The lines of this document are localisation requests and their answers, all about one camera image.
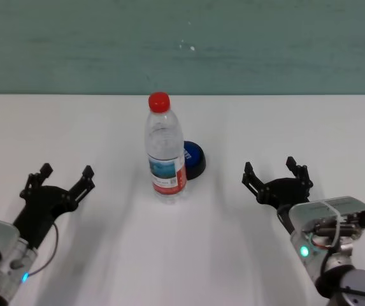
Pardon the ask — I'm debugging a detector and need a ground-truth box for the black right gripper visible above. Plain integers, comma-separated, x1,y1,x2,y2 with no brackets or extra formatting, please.
241,156,314,235

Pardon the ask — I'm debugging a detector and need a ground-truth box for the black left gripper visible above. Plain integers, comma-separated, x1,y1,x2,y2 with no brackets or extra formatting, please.
12,163,96,250

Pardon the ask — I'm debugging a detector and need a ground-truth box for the blue push button black base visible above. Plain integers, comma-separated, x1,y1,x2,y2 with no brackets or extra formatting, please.
183,140,207,181

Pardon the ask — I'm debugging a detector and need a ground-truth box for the clear water bottle red cap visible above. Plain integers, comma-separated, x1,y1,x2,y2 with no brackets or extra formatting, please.
143,91,189,205

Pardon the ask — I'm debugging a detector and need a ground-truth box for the dark left arm cable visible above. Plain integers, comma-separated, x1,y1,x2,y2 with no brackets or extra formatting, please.
29,222,59,275

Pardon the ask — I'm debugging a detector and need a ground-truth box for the dark arm cable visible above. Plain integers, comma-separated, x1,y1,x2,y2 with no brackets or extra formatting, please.
29,222,59,275
318,219,344,281

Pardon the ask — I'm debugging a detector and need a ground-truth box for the dark right arm cable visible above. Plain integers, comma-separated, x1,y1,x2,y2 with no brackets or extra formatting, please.
318,219,344,281

